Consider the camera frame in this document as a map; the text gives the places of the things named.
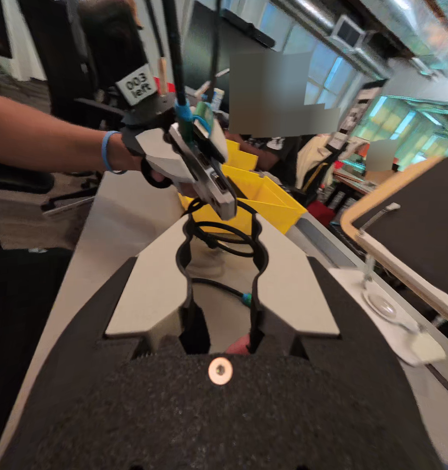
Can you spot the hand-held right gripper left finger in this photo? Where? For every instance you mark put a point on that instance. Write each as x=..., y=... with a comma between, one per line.
x=143, y=301

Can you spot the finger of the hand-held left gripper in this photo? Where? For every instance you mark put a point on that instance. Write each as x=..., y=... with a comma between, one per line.
x=165, y=154
x=215, y=139

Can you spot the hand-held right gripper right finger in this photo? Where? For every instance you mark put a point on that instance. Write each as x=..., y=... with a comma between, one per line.
x=301, y=301

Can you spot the yellow plastic bin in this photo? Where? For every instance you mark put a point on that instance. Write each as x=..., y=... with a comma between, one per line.
x=242, y=158
x=275, y=205

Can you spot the person's left hand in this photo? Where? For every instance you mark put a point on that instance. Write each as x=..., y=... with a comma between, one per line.
x=136, y=165

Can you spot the black office chair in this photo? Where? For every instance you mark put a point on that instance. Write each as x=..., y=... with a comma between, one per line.
x=84, y=73

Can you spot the white panel stand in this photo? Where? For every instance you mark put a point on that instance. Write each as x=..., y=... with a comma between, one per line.
x=400, y=323

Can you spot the person's black trousers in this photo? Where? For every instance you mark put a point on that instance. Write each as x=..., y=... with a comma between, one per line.
x=26, y=330

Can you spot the wooden-framed black panel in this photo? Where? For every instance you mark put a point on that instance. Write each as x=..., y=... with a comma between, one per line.
x=422, y=228

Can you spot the dark wall screen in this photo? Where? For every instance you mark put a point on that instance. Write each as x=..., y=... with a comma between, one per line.
x=217, y=44

